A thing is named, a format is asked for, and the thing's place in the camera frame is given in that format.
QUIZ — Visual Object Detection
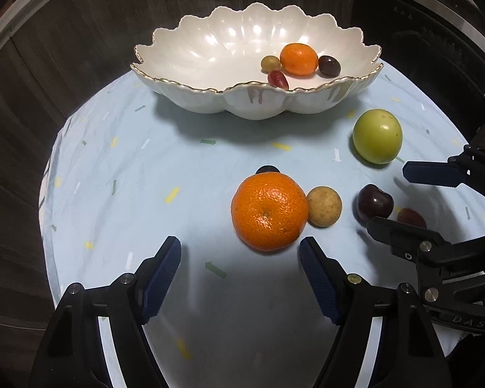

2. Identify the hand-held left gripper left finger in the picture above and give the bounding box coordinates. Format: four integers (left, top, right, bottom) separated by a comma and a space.
38, 235, 182, 388

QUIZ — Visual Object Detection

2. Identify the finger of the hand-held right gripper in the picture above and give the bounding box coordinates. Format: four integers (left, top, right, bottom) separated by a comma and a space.
403, 144, 485, 200
366, 216, 485, 287

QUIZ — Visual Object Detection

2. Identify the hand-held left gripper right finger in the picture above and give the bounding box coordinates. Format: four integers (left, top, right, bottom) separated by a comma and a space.
299, 236, 447, 388

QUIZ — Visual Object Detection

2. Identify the red grape tomato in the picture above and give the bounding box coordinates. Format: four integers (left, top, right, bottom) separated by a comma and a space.
268, 70, 289, 89
397, 207, 427, 229

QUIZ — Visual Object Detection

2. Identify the dark cherry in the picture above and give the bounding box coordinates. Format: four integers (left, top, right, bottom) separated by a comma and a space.
356, 184, 394, 224

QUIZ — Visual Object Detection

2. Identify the green apple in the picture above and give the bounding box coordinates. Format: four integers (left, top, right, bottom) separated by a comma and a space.
352, 109, 403, 166

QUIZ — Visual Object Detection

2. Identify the orange mandarin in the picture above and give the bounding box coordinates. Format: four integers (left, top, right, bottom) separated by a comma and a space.
231, 172, 310, 251
280, 43, 319, 77

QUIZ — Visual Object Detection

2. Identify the dark grape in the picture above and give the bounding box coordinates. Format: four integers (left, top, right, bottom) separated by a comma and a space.
318, 55, 341, 77

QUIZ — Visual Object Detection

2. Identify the white scalloped ceramic bowl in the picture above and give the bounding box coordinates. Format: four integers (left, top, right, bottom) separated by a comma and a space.
130, 2, 384, 121

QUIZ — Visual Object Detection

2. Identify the light blue printed cloth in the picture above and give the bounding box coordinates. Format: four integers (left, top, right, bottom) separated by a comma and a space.
38, 62, 485, 388

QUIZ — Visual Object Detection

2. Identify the black built-in dishwasher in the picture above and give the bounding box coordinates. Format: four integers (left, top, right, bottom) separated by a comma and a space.
351, 0, 485, 138

